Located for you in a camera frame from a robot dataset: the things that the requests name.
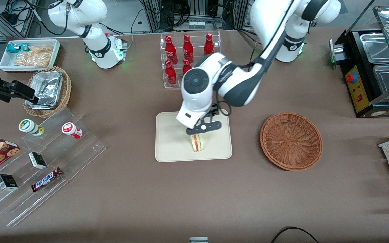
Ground triangle sandwich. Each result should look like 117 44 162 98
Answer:
190 134 206 153

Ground beige plastic tray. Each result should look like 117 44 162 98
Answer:
155 109 233 163

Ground tan wicker basket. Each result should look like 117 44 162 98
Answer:
23 66 72 118

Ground brown wicker basket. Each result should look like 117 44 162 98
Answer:
260 112 323 171

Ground white rectangular snack bin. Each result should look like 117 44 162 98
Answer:
0 39 61 72

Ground aluminium foil containers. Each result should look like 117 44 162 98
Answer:
25 70 64 110

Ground green lid cup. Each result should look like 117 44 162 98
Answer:
18 119 45 137

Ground clear bag of chips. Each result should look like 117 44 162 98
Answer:
14 46 53 67

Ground green snack packet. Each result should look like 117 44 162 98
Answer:
6 43 29 54

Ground red lid cup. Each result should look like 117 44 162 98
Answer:
62 122 83 139

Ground small black box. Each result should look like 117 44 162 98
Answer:
28 152 47 169
0 174 18 191

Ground clear acrylic bottle rack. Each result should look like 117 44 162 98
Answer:
160 30 221 89

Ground clear acrylic stepped display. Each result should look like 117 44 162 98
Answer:
0 107 106 227

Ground Snickers chocolate bar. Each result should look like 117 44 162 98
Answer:
31 167 63 192

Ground black food warmer machine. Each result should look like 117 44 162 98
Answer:
329 5 389 118

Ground aluminium frame equipment rack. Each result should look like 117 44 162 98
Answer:
140 0 251 33

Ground black cable loop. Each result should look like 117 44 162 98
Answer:
270 227 320 243

